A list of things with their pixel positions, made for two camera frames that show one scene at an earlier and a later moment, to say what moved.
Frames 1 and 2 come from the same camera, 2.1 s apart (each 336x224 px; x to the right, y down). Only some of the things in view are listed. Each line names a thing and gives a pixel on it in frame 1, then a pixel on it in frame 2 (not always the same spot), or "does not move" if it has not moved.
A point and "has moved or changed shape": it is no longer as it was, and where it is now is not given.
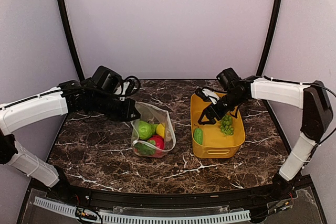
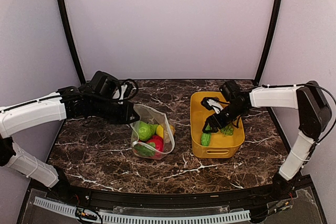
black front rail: (247, 197) does not move
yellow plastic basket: (215, 144) does not move
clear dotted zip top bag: (153, 134) does not move
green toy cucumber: (198, 135) to (205, 139)
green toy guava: (146, 130) does not move
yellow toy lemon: (160, 130) has moved or changed shape
